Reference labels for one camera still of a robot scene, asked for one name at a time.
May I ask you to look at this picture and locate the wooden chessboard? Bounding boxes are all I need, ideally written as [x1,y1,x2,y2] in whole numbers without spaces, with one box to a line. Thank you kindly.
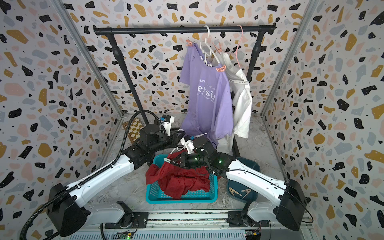
[127,118,143,144]

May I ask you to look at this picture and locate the pink clothespin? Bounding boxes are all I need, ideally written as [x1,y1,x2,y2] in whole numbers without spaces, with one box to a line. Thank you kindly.
[186,40,194,47]
[216,65,227,73]

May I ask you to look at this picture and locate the aluminium corner profile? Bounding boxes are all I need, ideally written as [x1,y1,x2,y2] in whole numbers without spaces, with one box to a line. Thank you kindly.
[51,0,124,118]
[260,0,319,117]

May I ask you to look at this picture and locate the purple garment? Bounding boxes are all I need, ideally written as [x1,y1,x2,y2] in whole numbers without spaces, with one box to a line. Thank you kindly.
[180,43,234,145]

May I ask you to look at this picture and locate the dark teal clothespin bin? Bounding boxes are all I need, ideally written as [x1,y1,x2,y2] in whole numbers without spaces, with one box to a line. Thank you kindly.
[227,157,261,203]

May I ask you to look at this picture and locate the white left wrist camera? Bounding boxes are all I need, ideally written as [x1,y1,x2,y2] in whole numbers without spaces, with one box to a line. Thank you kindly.
[160,115,175,136]

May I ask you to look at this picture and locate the red garment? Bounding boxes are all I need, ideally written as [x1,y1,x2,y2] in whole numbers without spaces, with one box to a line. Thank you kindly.
[145,149,211,200]

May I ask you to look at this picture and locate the aluminium corner profile right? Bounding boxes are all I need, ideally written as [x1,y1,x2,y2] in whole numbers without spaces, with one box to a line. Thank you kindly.
[260,0,319,117]

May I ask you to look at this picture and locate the dark grey clothes rack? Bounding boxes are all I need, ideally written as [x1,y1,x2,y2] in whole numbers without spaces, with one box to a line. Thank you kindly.
[92,23,277,158]

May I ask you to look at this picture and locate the white printed t-shirt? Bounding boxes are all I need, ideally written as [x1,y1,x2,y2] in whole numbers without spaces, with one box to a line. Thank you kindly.
[217,52,252,154]

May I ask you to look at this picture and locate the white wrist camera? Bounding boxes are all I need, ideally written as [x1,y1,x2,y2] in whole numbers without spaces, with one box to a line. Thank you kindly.
[160,115,175,136]
[181,137,195,155]

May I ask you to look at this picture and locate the pink wire hanger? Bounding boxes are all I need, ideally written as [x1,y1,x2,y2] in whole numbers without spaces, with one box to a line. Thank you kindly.
[235,25,244,70]

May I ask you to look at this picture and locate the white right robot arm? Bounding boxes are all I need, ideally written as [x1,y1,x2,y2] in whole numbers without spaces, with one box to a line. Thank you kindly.
[165,137,307,231]

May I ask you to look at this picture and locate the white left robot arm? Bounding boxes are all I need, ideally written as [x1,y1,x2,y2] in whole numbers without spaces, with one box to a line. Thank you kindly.
[47,124,185,237]

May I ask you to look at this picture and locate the teal laundry basket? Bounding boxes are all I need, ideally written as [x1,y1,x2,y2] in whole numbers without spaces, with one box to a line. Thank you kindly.
[145,154,219,205]

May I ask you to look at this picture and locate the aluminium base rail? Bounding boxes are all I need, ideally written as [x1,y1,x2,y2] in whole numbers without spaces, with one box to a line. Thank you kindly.
[68,210,318,240]

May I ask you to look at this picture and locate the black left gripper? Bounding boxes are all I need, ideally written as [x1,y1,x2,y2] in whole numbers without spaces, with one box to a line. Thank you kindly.
[148,130,187,156]

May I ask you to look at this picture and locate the aluminium corner profile left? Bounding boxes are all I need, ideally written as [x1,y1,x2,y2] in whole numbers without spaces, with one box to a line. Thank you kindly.
[51,0,124,118]

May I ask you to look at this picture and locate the black corrugated cable conduit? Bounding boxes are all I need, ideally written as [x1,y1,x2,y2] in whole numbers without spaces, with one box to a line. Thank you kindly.
[19,109,164,240]

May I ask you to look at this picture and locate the white plastic hangers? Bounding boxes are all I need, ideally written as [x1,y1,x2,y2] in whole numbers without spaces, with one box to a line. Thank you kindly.
[199,25,220,67]

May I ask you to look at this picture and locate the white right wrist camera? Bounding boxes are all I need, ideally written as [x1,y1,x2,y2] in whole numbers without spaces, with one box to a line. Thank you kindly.
[181,137,195,155]

